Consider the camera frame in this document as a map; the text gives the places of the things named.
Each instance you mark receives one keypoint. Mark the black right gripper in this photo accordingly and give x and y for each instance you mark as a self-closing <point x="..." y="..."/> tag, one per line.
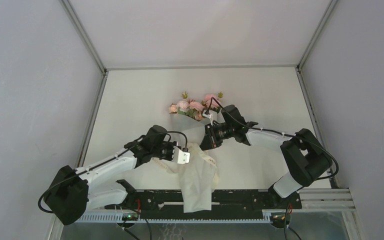
<point x="210" y="140"/>

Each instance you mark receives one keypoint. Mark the black mounting rail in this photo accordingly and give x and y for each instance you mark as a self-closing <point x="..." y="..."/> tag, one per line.
<point x="176" y="213"/>

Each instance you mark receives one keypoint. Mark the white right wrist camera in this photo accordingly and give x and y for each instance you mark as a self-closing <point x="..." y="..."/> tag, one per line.
<point x="209" y="116"/>

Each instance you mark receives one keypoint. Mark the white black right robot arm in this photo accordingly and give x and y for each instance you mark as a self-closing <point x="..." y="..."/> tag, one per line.
<point x="304" y="156"/>

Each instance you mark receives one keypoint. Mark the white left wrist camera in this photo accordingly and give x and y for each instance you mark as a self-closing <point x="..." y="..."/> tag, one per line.
<point x="181" y="156"/>

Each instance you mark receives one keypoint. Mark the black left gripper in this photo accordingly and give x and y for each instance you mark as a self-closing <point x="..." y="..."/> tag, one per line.
<point x="171" y="144"/>

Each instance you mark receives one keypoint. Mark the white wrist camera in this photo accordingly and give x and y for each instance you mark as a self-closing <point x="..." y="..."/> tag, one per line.
<point x="209" y="116"/>
<point x="181" y="156"/>

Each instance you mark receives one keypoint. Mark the pink fake flower bouquet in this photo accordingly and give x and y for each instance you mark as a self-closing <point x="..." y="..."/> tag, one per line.
<point x="195" y="109"/>

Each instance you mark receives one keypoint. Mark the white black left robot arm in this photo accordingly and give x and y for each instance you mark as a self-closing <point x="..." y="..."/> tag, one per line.
<point x="75" y="191"/>

